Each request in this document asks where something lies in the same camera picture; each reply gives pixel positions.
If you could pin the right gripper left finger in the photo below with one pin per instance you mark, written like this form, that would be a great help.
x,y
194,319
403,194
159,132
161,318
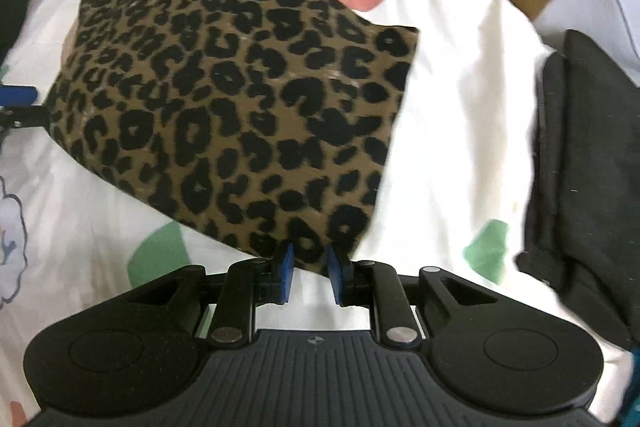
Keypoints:
x,y
249,284

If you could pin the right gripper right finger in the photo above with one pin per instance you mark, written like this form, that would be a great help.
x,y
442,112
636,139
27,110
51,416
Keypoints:
x,y
376,287

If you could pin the leopard print garment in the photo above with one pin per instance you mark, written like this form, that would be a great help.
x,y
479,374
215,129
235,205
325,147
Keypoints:
x,y
258,123

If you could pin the folded black clothes stack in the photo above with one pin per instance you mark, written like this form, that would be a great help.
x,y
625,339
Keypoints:
x,y
582,221

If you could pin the cream bear print blanket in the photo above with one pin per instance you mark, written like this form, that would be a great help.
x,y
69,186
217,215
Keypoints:
x,y
106,303

